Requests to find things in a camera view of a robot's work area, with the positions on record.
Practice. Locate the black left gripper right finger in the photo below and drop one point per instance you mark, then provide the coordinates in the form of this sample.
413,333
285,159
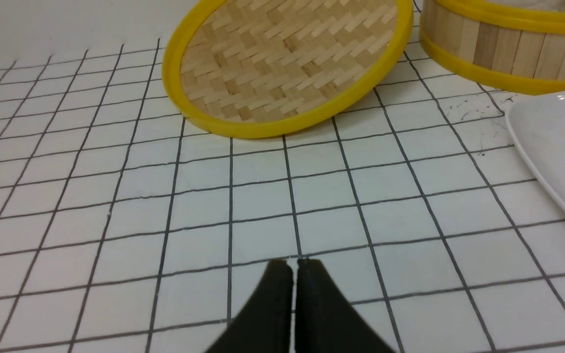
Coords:
325,322

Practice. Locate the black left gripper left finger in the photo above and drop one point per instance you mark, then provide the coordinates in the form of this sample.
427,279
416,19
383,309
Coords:
264,323

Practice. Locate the yellow-rimmed woven bamboo lid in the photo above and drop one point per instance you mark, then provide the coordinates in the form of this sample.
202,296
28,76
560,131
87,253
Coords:
254,69

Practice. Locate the yellow-rimmed bamboo steamer basket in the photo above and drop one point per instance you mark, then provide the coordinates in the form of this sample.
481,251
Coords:
505,47

